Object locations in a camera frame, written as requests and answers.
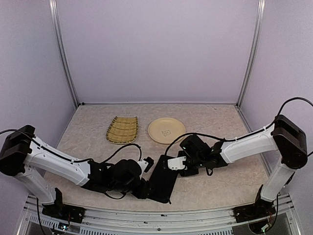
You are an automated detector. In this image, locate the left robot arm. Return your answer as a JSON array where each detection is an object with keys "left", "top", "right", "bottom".
[{"left": 0, "top": 125, "right": 154, "bottom": 218}]

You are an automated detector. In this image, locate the black zip tool case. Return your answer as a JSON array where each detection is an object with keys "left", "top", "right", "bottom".
[{"left": 148, "top": 155, "right": 178, "bottom": 204}]

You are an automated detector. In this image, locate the aluminium front rail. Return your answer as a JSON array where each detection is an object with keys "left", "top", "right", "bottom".
[{"left": 17, "top": 195, "right": 301, "bottom": 235}]

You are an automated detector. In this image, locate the left aluminium frame post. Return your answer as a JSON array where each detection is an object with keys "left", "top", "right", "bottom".
[{"left": 49, "top": 0, "right": 80, "bottom": 109}]

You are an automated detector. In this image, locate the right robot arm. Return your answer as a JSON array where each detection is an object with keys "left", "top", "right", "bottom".
[{"left": 166, "top": 97, "right": 313, "bottom": 217}]

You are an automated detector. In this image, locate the right aluminium frame post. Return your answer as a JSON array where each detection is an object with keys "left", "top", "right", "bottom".
[{"left": 236, "top": 0, "right": 266, "bottom": 109}]

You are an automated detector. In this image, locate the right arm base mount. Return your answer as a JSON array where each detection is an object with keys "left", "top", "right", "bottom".
[{"left": 233, "top": 204, "right": 276, "bottom": 223}]

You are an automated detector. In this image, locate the woven bamboo tray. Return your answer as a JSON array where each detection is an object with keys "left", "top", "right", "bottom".
[{"left": 106, "top": 116, "right": 139, "bottom": 144}]

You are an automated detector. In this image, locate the aluminium frame post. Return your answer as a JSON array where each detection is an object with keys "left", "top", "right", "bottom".
[
  {"left": 236, "top": 0, "right": 266, "bottom": 109},
  {"left": 49, "top": 0, "right": 80, "bottom": 109}
]

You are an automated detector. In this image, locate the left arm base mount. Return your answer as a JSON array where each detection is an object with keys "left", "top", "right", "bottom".
[{"left": 42, "top": 204, "right": 86, "bottom": 224}]

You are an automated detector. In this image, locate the cream round plate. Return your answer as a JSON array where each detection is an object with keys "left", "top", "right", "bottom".
[{"left": 148, "top": 117, "right": 186, "bottom": 144}]

